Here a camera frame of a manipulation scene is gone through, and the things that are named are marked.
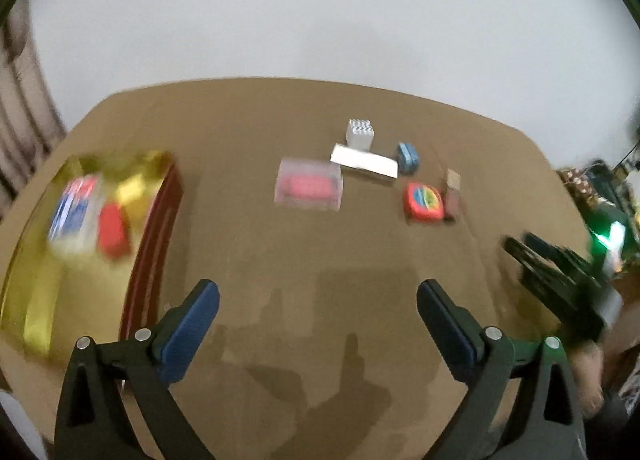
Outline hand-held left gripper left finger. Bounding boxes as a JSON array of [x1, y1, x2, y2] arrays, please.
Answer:
[[54, 279, 221, 460]]

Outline brown wooden block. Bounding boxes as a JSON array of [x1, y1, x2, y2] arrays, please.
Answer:
[[443, 169, 462, 221]]

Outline gold tin tray red sides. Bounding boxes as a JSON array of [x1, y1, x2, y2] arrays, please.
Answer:
[[0, 150, 185, 358]]

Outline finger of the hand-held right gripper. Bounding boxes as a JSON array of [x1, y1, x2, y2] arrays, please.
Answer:
[[502, 236, 603, 341], [522, 232, 608, 285]]

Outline red round tape measure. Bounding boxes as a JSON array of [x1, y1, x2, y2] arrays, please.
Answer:
[[403, 182, 445, 223]]

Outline red block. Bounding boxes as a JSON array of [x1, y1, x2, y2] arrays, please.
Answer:
[[97, 202, 132, 259]]

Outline white patterned cube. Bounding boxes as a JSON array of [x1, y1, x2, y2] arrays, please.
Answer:
[[346, 118, 375, 151]]

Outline clear box with red contents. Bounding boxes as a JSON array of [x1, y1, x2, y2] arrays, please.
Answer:
[[274, 157, 344, 211]]

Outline silver metal bar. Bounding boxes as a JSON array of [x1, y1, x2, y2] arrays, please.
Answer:
[[330, 143, 399, 181]]

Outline yellow block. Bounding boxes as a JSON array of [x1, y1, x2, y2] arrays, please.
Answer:
[[115, 175, 155, 213]]

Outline dark blurred clutter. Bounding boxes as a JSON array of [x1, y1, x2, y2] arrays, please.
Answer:
[[556, 140, 640, 225]]

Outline beige patterned curtain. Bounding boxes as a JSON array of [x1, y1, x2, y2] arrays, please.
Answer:
[[0, 0, 69, 221]]

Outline small blue sharpener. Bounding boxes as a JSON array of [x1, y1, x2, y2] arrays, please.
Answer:
[[397, 142, 421, 175]]

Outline person's right hand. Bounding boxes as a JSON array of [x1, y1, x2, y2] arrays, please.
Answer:
[[570, 340, 608, 413]]

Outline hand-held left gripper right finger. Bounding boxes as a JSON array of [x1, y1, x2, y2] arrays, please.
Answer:
[[416, 279, 587, 460]]

